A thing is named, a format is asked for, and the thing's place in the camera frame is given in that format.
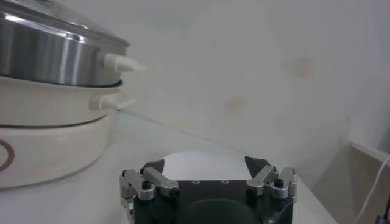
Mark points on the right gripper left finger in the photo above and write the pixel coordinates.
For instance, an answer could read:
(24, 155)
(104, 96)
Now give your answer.
(152, 185)

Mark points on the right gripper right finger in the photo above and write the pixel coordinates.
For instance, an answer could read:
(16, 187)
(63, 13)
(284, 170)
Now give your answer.
(274, 182)

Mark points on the stainless steel steamer basket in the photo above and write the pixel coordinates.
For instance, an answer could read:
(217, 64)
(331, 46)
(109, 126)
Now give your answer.
(45, 58)

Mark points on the white round plate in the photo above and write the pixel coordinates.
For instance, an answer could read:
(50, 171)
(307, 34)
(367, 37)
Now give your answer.
(204, 165)

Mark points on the cream electric cooker base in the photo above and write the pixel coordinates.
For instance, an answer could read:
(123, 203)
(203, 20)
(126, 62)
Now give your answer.
(45, 146)

